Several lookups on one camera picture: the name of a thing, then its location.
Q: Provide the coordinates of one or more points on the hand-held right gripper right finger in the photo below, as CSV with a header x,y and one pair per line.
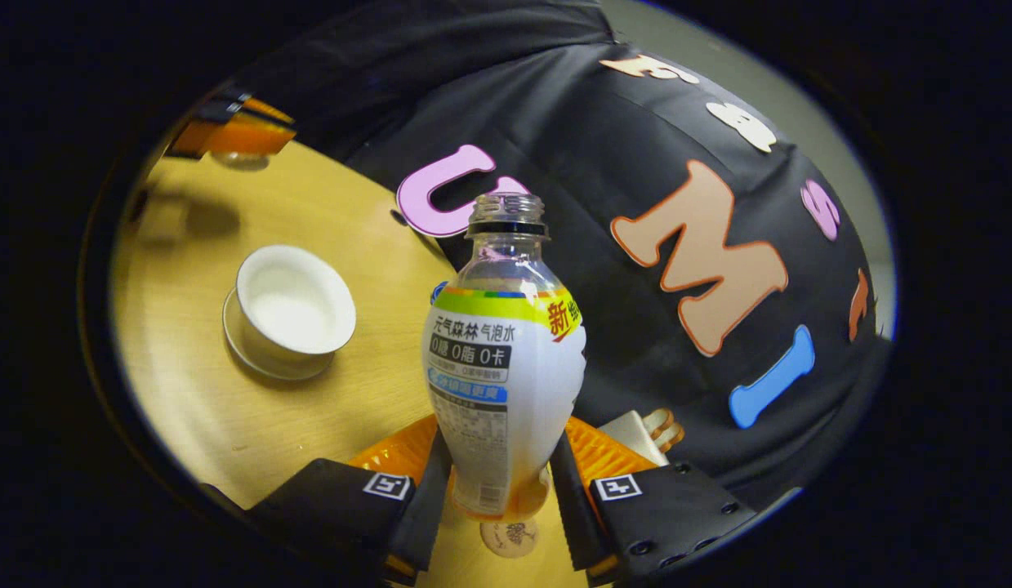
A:
x,y
567,506

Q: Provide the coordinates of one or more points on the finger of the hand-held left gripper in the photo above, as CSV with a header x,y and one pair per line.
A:
x,y
244,135

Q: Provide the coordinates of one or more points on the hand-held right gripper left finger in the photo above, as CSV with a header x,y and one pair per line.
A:
x,y
428,506

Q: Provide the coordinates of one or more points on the round cork coaster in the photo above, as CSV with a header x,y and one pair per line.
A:
x,y
510,539

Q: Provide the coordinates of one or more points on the clear labelled water bottle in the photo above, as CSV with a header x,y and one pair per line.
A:
x,y
506,384

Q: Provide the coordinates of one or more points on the cream ceramic teacup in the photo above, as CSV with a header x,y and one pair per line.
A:
x,y
293,302

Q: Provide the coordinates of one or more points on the white toaster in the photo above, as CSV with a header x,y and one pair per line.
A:
x,y
632,433

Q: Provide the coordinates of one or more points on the toast bread slice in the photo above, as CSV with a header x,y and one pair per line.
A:
x,y
673,437
659,420

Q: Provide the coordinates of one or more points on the cream ceramic saucer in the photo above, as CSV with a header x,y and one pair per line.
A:
x,y
252,361

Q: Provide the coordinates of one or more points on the black backdrop cloth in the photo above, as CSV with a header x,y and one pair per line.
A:
x,y
604,122

